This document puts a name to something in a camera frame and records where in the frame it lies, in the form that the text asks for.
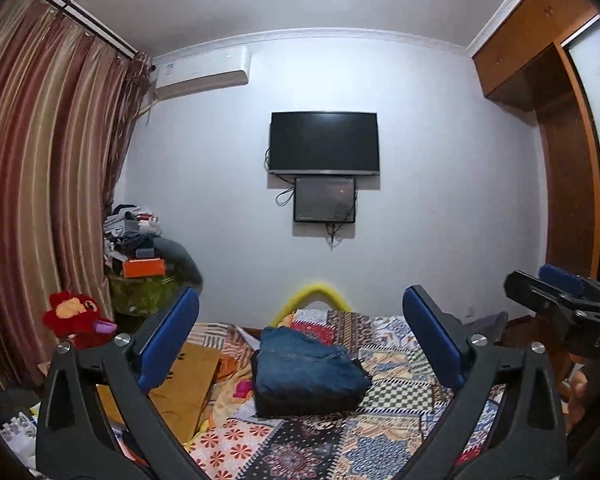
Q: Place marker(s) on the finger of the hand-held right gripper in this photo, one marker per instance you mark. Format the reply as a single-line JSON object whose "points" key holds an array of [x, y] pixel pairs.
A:
{"points": [[562, 277], [535, 292]]}

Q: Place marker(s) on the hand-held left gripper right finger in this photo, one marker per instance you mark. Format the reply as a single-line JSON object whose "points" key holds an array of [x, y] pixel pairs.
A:
{"points": [[432, 340]]}

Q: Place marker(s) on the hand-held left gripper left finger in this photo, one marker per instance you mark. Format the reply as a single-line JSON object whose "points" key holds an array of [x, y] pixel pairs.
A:
{"points": [[170, 340]]}

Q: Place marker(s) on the blue denim jacket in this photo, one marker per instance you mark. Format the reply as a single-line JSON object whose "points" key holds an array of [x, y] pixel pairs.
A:
{"points": [[305, 370]]}

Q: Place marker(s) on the wooden board with flower cutouts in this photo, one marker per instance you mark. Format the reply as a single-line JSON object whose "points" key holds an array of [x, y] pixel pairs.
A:
{"points": [[190, 385]]}

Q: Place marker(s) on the green patterned cloth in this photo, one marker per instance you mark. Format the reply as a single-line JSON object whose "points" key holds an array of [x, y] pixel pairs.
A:
{"points": [[140, 295]]}

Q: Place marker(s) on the orange box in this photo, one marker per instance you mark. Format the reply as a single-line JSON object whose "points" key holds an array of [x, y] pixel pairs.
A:
{"points": [[142, 267]]}

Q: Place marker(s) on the dark green cushion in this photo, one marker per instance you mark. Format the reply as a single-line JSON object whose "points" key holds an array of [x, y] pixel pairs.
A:
{"points": [[182, 260]]}

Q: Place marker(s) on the yellow floral sheet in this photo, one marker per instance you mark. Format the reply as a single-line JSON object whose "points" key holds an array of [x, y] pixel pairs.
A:
{"points": [[232, 395]]}

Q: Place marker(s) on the patchwork printed blanket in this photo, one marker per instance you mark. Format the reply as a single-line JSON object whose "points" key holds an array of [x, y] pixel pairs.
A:
{"points": [[390, 430]]}

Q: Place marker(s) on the red plush toy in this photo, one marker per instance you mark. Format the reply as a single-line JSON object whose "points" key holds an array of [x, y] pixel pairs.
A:
{"points": [[72, 315]]}

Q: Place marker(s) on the pile of clutter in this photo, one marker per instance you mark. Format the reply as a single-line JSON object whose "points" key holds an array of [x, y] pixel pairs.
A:
{"points": [[130, 230]]}

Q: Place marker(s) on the yellow hoop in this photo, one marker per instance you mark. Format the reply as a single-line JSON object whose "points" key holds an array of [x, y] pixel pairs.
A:
{"points": [[315, 288]]}

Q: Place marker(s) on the black garment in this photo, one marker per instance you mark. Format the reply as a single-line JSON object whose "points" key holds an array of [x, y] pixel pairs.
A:
{"points": [[300, 410]]}

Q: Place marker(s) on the small black monitor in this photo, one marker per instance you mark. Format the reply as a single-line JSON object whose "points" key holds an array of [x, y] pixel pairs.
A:
{"points": [[325, 199]]}

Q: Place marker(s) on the striped brown curtain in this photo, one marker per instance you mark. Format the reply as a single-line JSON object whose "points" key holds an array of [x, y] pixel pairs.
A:
{"points": [[45, 185]]}

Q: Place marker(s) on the wooden overhead cabinet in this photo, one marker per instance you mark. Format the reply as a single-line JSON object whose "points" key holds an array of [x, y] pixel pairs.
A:
{"points": [[525, 45]]}

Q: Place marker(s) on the white air conditioner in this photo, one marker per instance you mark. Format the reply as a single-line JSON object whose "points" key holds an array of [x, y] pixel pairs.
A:
{"points": [[205, 72]]}

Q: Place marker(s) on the black wall television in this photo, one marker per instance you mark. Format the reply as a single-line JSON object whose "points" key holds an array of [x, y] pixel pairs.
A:
{"points": [[325, 142]]}

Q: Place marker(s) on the white curtain rail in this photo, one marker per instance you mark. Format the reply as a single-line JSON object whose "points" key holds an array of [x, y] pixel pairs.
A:
{"points": [[80, 15]]}

